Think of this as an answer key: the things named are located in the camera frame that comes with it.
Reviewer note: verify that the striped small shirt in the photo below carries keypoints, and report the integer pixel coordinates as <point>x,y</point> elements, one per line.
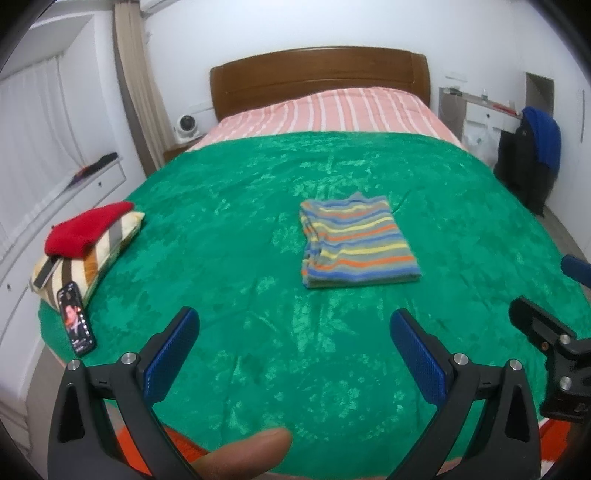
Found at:
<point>355,240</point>

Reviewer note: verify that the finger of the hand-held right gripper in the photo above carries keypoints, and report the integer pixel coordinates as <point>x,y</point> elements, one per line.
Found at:
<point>535,323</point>
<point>576,270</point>

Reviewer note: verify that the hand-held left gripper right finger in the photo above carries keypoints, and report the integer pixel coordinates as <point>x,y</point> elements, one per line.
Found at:
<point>418,355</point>

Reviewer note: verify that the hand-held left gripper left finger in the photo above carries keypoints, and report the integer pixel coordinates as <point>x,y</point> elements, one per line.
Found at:
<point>173,350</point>

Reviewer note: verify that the black smartphone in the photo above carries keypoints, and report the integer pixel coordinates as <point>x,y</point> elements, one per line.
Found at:
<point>76,318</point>

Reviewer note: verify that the white air conditioner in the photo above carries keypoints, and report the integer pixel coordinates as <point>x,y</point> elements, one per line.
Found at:
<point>154,3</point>

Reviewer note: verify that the pink striped bedsheet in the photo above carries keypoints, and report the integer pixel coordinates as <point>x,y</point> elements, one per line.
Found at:
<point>332,110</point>

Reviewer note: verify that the wooden nightstand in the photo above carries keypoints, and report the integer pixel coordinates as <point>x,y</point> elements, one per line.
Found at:
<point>180,150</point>

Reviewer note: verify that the beige curtain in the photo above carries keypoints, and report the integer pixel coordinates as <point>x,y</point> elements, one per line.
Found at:
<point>138,92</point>

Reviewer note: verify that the blue garment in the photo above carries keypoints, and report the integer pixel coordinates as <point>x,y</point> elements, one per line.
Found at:
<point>545,134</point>

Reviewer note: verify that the white round fan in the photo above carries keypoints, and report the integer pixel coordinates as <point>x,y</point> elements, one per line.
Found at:
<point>187,125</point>

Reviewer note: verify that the dark object on ledge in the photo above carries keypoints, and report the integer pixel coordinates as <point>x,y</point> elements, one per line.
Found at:
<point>94,165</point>

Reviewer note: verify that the white desk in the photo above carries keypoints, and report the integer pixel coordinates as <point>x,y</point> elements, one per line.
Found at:
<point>485,115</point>

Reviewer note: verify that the person's left hand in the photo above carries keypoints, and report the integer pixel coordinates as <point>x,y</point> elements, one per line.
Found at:
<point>244,454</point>

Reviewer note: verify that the brown white striped pillow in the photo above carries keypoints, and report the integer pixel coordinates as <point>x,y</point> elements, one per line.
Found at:
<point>99,258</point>

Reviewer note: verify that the green blanket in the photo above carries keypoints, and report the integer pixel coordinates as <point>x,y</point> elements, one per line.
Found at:
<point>231,221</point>

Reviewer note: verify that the brown wooden headboard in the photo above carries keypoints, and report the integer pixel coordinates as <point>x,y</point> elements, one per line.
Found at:
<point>318,69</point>

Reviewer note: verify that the black jacket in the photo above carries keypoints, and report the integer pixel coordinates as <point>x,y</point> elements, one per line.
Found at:
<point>521,170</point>

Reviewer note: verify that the white sheer curtain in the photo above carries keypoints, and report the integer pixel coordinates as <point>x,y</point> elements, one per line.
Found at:
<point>32,147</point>

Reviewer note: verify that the red knit cloth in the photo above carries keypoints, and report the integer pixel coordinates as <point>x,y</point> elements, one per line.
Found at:
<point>87,228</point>

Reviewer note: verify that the white plastic bag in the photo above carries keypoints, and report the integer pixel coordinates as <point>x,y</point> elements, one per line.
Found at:
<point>480,145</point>

